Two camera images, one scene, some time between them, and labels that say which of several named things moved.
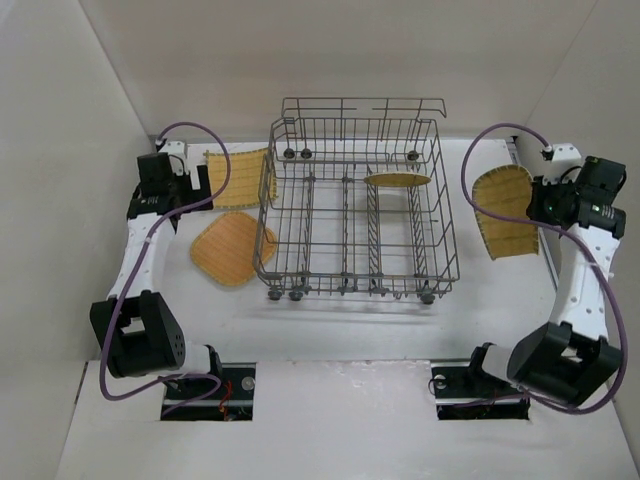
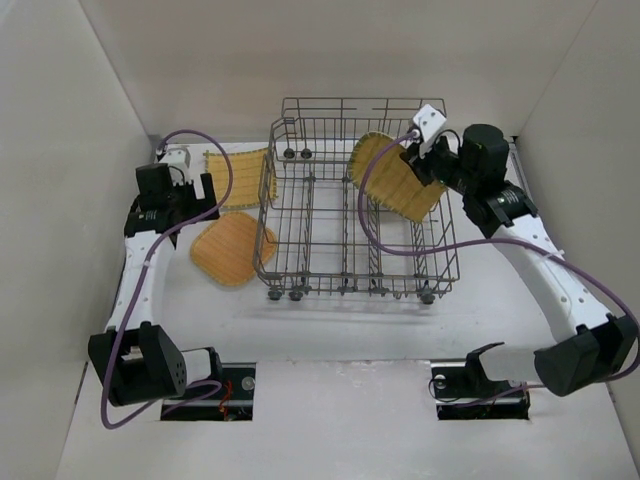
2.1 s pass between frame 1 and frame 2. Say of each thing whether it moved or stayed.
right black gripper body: moved
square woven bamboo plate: stayed
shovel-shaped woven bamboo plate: moved
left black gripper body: stayed
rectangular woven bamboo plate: stayed
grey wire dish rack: stayed
